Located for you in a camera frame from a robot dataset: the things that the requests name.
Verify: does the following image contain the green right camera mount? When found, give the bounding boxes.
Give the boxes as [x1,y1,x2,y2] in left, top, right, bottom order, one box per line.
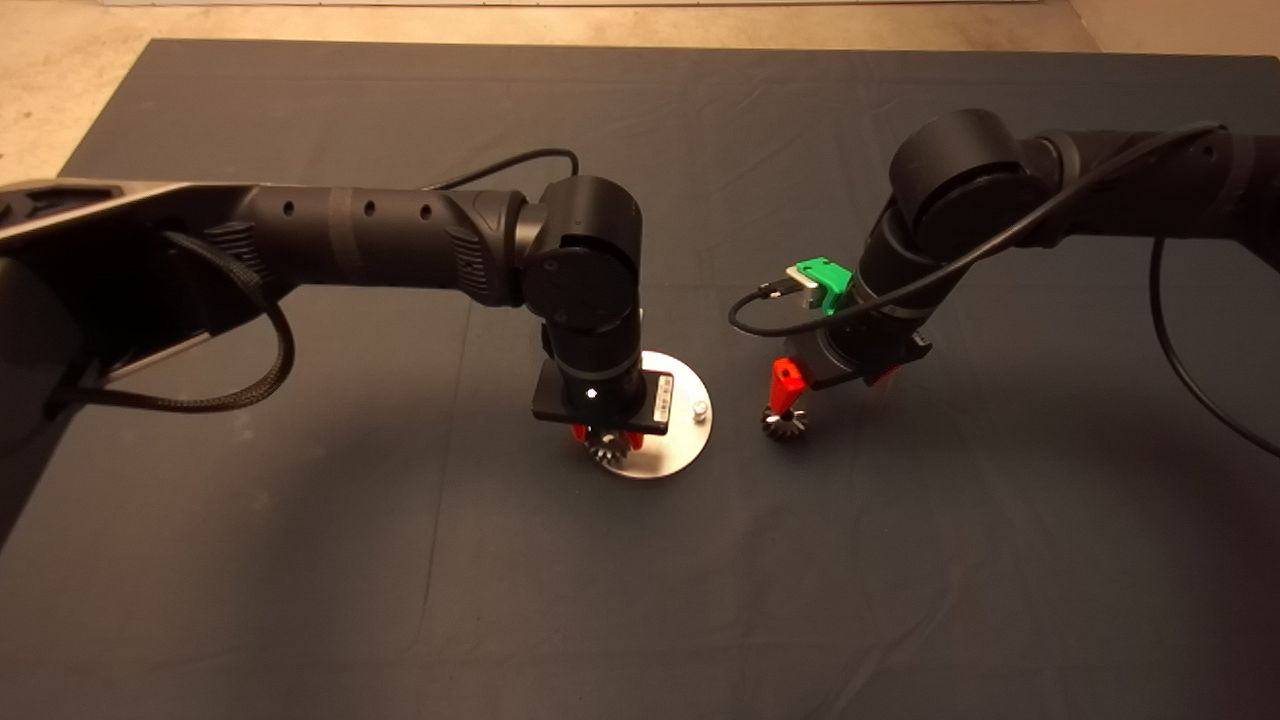
[795,257,853,318]

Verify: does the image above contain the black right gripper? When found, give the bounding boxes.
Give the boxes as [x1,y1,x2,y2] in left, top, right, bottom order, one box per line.
[766,310,933,414]

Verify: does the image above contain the black right camera cable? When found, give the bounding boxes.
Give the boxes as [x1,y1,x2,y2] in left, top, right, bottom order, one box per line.
[728,122,1280,459]

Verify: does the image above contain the black left camera cable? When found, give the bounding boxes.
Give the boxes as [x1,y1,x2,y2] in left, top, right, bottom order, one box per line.
[430,148,581,191]

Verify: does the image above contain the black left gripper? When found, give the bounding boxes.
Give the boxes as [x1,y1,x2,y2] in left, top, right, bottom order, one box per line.
[530,360,676,451]

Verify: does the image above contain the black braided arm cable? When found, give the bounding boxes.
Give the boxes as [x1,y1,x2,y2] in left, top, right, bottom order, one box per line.
[45,232,297,421]

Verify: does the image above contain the dark grey table cloth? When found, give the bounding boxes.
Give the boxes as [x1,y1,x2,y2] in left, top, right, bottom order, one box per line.
[0,40,1280,720]

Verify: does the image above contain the round metal carrier plate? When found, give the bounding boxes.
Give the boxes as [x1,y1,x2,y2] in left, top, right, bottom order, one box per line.
[598,350,714,481]

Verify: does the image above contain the small steel planetary gear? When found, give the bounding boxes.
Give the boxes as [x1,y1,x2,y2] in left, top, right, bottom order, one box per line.
[585,425,633,468]

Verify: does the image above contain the black camera cable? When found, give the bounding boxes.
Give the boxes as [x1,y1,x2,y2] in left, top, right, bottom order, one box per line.
[430,148,581,191]
[728,122,1280,459]

